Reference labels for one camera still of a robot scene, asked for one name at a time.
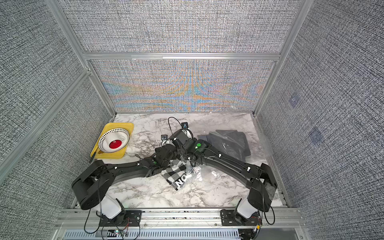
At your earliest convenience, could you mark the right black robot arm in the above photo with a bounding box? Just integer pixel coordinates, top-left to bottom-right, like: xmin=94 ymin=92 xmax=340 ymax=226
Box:
xmin=170 ymin=130 xmax=278 ymax=219

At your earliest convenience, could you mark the clear vacuum bag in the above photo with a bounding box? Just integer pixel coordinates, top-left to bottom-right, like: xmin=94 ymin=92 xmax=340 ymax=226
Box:
xmin=170 ymin=127 xmax=278 ymax=195

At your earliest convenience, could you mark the black white checkered cloth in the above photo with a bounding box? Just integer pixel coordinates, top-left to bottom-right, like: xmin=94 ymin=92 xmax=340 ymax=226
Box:
xmin=161 ymin=160 xmax=194 ymax=191

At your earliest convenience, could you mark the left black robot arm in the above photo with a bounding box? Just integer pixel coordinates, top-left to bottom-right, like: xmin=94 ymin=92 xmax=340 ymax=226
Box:
xmin=72 ymin=144 xmax=181 ymax=219

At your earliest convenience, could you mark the aluminium front rail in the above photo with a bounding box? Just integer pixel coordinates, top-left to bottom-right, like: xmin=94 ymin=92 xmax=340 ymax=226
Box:
xmin=49 ymin=207 xmax=311 ymax=240

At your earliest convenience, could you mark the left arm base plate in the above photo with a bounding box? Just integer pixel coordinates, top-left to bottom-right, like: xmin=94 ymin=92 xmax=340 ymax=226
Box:
xmin=99 ymin=210 xmax=143 ymax=228

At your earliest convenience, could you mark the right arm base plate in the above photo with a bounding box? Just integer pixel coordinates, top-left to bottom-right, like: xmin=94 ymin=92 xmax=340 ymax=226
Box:
xmin=220 ymin=209 xmax=262 ymax=227

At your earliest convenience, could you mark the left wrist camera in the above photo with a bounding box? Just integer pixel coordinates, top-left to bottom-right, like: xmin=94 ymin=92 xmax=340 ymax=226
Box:
xmin=161 ymin=135 xmax=168 ymax=146

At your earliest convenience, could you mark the green pen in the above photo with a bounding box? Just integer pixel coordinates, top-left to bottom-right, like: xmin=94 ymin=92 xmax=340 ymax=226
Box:
xmin=89 ymin=151 xmax=96 ymax=164

